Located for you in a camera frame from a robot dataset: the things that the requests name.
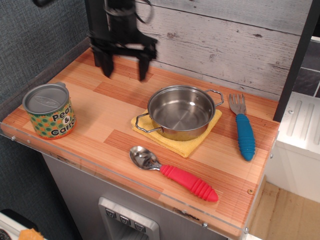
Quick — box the peas and carrots can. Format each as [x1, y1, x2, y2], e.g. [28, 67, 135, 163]
[22, 82, 77, 140]

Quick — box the yellow folded cloth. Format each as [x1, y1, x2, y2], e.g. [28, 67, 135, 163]
[131, 110, 222, 158]

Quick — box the spoon with red handle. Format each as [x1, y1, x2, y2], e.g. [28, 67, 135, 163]
[129, 146, 219, 202]

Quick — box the grey cabinet with dispenser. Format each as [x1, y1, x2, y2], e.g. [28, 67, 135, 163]
[43, 155, 225, 240]

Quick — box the stainless steel pot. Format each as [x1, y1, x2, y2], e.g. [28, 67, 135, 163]
[135, 85, 224, 141]

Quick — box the orange object at corner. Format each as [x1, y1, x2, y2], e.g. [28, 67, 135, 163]
[18, 228, 45, 240]

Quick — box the white toy sink unit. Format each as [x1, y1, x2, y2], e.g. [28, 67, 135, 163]
[263, 36, 320, 205]

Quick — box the fork with blue handle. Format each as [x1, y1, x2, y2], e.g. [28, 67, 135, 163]
[228, 94, 256, 162]

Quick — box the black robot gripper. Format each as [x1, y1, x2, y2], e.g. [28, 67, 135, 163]
[92, 9, 158, 81]

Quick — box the dark right shelf post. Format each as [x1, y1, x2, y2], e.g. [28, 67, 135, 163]
[273, 0, 320, 123]

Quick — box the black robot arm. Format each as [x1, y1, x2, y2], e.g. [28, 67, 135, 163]
[85, 0, 158, 81]

